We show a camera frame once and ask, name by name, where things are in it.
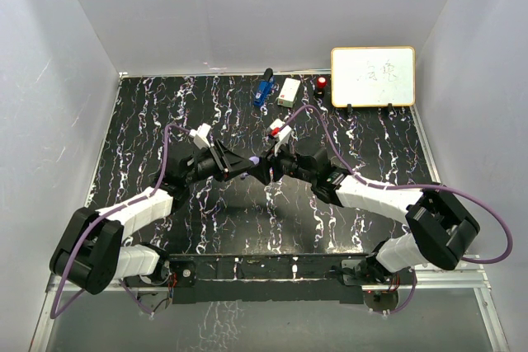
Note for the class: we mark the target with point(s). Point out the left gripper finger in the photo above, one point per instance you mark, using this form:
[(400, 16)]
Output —
[(236, 169), (225, 156)]

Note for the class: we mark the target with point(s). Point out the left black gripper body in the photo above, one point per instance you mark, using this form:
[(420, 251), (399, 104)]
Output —
[(208, 166)]

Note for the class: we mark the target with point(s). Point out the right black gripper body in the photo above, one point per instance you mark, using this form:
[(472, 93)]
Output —
[(287, 163)]

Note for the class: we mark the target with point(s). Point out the purple earbud charging case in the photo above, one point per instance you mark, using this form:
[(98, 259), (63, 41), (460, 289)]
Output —
[(256, 161)]

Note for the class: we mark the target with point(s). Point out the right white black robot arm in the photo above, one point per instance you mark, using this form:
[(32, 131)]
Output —
[(441, 229)]

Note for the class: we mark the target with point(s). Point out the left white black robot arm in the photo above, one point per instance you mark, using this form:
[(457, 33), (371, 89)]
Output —
[(91, 253)]

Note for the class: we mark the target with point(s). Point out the white small box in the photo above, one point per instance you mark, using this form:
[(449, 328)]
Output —
[(288, 92)]

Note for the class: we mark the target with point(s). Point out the blue stapler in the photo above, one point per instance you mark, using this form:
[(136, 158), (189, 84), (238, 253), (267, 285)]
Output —
[(264, 87)]

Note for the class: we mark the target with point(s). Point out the red emergency button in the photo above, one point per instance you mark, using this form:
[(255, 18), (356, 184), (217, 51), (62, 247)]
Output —
[(320, 88)]

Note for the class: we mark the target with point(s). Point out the black front base bar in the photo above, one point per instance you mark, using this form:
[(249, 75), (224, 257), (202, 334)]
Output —
[(351, 286)]

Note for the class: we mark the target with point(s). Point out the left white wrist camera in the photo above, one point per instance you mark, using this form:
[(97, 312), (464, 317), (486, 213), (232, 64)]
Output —
[(200, 136)]

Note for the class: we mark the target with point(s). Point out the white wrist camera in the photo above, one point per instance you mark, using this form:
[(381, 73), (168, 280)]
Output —
[(200, 136), (280, 133)]

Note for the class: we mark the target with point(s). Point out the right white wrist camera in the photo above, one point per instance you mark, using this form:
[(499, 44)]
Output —
[(280, 133)]

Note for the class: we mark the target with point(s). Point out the white board yellow frame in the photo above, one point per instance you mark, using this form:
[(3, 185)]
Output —
[(373, 76)]

